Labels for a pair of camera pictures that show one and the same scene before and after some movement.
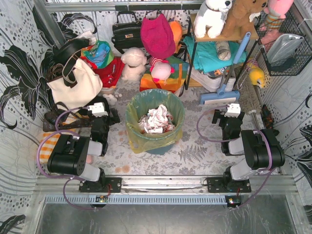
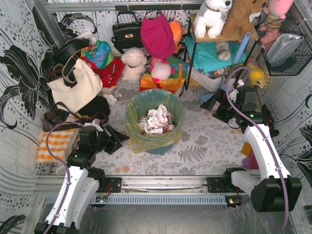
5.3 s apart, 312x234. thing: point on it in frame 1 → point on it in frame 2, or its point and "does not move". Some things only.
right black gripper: x=217 y=117 → x=220 y=103
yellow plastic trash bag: x=140 y=103 does not move
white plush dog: x=210 y=16 does not move
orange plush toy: x=176 y=28 does not move
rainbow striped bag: x=174 y=82 does not move
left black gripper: x=112 y=116 → x=110 y=139
